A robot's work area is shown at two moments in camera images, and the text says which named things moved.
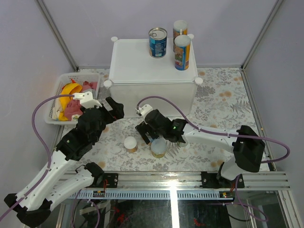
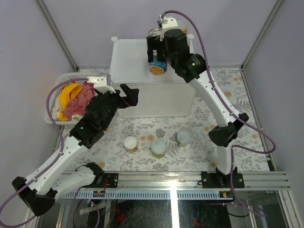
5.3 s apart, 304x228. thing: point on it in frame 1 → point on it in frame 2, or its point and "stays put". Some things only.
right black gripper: [141, 128] → [154, 42]
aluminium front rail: [180, 185] stays put
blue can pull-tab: [151, 139] → [155, 55]
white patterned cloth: [56, 109] stays put
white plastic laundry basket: [62, 80] stays put
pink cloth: [73, 107] stays put
